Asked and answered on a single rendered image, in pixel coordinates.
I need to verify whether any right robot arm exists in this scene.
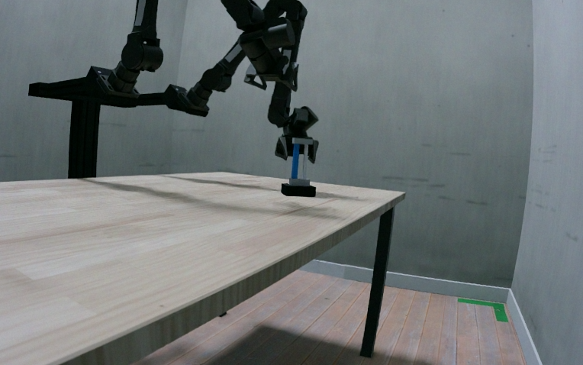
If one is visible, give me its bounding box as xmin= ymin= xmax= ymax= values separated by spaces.
xmin=98 ymin=0 xmax=295 ymax=99

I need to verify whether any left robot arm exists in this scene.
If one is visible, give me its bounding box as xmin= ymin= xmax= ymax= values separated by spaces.
xmin=178 ymin=0 xmax=319 ymax=137

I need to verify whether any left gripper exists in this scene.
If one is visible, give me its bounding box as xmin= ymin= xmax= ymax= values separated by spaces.
xmin=275 ymin=134 xmax=319 ymax=164

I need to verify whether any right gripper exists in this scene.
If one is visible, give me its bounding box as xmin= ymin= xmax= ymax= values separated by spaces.
xmin=243 ymin=48 xmax=299 ymax=92

